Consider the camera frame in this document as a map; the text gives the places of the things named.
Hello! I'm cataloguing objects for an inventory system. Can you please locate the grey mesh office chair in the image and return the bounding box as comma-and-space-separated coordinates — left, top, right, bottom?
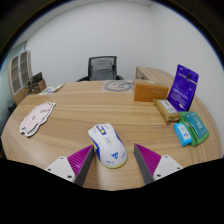
75, 55, 124, 83

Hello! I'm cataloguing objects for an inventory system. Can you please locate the green tissue pack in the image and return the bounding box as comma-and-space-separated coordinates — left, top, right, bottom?
178, 110, 211, 147

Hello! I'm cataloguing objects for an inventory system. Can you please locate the purple plastic bag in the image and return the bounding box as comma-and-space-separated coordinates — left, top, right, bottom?
166, 64, 200, 112

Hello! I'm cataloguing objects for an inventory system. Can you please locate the white blue yellow computer mouse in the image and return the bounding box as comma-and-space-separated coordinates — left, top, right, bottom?
87, 122, 129, 169

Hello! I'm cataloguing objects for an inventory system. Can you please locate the tan wrapped packet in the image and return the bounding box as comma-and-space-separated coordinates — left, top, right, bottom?
153, 98, 181, 124

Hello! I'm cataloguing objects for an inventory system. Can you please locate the orange-brown wooden box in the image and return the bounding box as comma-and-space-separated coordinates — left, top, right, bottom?
133, 78, 170, 103

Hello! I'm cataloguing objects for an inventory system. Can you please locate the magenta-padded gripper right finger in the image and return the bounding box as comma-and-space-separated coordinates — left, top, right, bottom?
133, 143, 184, 185

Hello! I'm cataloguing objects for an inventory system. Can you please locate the blue tissue pack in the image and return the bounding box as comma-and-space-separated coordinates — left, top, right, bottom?
173, 122, 193, 147

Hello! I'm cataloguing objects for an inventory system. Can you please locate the grey sheet with circle print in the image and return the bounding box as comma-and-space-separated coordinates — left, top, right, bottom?
101, 79, 135, 94

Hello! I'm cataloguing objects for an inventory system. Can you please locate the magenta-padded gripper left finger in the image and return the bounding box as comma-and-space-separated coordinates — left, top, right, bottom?
44, 144, 95, 187

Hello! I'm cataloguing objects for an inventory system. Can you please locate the wooden shelf unit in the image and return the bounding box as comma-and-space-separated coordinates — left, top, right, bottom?
7, 50, 33, 101

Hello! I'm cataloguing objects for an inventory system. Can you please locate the green purple sticker sheet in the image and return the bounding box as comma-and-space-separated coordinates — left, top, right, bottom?
38, 83, 65, 96

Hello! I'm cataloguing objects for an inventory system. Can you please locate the black cardboard box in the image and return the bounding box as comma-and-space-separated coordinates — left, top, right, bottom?
29, 71, 44, 85

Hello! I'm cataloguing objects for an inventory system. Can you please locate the wooden side desk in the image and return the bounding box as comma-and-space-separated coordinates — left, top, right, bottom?
134, 65, 175, 88

